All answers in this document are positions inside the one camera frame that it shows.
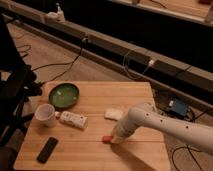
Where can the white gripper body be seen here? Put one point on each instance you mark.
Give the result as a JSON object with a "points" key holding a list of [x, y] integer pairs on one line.
{"points": [[119, 136]]}

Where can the red pepper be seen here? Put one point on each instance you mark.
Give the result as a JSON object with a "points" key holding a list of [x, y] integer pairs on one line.
{"points": [[107, 139]]}

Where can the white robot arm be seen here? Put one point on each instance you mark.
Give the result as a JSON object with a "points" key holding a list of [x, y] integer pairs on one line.
{"points": [[145, 115]]}

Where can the white tube bottle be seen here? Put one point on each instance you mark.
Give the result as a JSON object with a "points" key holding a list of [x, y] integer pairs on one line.
{"points": [[72, 119]]}

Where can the blue power box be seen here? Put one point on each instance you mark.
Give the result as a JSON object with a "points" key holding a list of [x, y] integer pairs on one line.
{"points": [[178, 107]]}

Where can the green bowl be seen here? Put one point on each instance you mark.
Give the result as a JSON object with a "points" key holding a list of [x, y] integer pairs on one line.
{"points": [[64, 95]]}

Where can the black remote control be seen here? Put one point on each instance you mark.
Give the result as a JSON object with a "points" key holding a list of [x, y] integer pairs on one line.
{"points": [[47, 150]]}

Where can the white cup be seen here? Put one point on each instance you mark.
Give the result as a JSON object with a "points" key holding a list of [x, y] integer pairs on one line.
{"points": [[45, 114]]}

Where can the black office chair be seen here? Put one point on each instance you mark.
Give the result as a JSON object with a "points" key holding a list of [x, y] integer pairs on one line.
{"points": [[17, 83]]}

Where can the white object on rail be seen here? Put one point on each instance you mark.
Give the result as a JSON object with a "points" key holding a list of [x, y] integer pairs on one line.
{"points": [[58, 15]]}

